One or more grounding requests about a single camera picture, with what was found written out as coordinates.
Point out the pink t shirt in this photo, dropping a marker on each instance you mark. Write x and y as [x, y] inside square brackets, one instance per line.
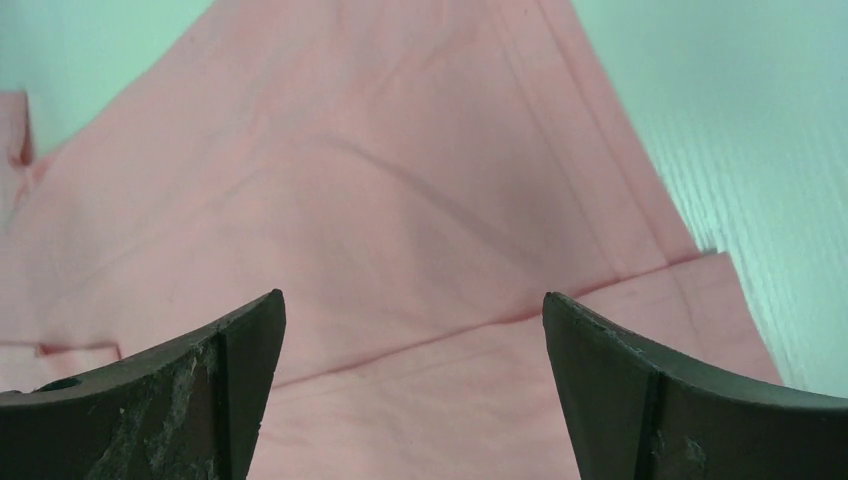
[414, 176]

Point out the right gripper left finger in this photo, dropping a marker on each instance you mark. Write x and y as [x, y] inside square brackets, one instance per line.
[189, 408]

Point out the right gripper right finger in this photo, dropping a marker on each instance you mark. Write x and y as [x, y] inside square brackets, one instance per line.
[637, 409]

